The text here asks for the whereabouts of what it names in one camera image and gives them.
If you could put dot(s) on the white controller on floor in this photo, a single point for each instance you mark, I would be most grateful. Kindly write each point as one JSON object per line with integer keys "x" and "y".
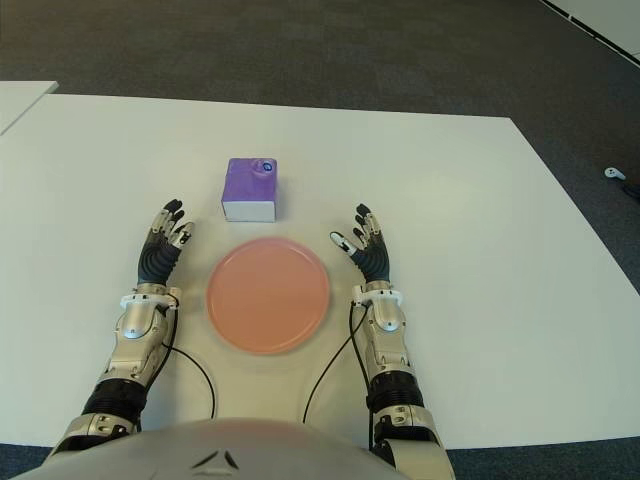
{"x": 615, "y": 173}

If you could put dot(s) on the white neighbouring table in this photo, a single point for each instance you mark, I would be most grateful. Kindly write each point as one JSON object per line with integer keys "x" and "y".
{"x": 20, "y": 100}

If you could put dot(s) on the pink round plate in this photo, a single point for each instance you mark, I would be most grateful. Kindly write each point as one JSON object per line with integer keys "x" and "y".
{"x": 267, "y": 297}

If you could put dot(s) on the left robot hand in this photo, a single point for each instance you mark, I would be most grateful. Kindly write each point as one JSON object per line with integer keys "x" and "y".
{"x": 156, "y": 260}

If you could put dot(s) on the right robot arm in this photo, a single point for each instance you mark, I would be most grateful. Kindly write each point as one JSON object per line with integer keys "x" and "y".
{"x": 392, "y": 360}

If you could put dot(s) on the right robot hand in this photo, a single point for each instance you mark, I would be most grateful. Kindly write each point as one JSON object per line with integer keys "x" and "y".
{"x": 375, "y": 260}

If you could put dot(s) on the purple tissue paper pack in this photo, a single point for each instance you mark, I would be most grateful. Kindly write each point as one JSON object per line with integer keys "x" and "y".
{"x": 247, "y": 187}

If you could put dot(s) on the grey robot torso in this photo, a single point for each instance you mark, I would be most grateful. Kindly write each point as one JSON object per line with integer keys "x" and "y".
{"x": 200, "y": 450}

